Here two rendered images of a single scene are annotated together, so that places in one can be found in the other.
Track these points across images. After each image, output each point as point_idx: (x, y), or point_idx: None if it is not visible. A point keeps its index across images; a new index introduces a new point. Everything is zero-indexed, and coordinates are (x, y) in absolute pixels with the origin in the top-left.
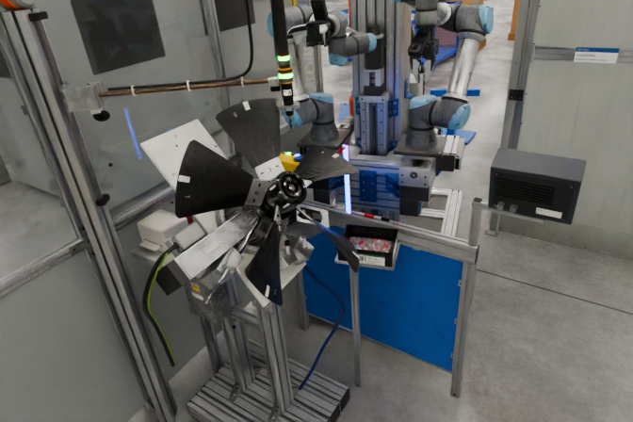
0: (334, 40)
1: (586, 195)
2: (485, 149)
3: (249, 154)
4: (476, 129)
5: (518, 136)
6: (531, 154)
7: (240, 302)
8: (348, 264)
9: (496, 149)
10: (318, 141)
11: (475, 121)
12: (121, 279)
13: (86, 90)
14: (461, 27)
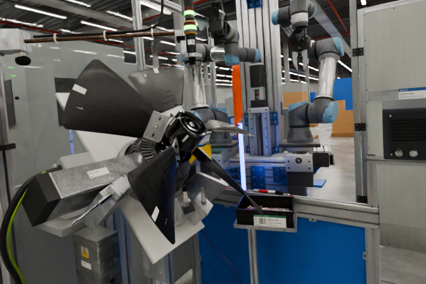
0: (229, 44)
1: None
2: (336, 189)
3: (153, 103)
4: (325, 179)
5: None
6: (418, 99)
7: None
8: (252, 204)
9: (344, 189)
10: (216, 143)
11: (323, 174)
12: (6, 239)
13: (11, 32)
14: (321, 52)
